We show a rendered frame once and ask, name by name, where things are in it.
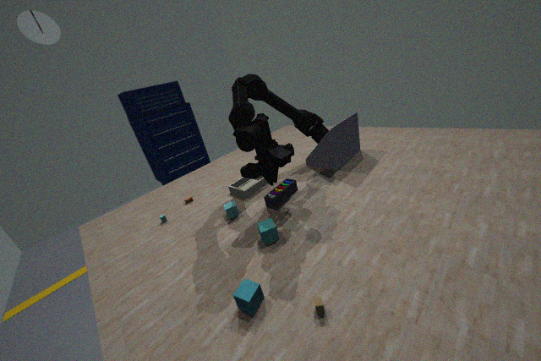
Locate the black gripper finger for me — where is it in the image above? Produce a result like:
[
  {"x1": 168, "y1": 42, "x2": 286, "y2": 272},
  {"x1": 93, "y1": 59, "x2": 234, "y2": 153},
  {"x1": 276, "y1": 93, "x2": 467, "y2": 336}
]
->
[
  {"x1": 261, "y1": 167, "x2": 274, "y2": 186},
  {"x1": 269, "y1": 162, "x2": 279, "y2": 183}
]

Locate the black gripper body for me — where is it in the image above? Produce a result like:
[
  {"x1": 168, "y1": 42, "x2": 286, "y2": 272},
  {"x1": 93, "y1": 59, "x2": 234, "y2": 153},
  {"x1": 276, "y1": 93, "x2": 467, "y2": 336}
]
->
[{"x1": 240, "y1": 138, "x2": 276, "y2": 179}]

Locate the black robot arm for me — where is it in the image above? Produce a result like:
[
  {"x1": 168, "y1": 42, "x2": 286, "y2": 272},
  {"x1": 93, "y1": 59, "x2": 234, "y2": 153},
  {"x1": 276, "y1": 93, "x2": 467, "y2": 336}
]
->
[{"x1": 229, "y1": 74, "x2": 329, "y2": 167}]

